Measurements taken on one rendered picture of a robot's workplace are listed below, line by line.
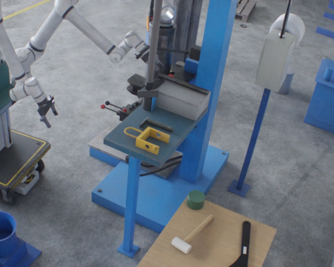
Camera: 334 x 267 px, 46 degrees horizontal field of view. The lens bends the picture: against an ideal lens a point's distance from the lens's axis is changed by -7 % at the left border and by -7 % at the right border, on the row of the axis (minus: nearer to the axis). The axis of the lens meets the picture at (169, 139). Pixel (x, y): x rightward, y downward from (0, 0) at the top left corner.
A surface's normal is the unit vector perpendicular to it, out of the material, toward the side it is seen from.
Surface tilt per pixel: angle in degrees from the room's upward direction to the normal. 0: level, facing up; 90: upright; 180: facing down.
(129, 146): 0
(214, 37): 90
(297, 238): 0
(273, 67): 90
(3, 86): 90
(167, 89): 0
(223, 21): 90
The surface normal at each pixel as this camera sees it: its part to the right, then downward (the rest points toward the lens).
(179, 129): 0.12, -0.79
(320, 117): -0.44, 0.50
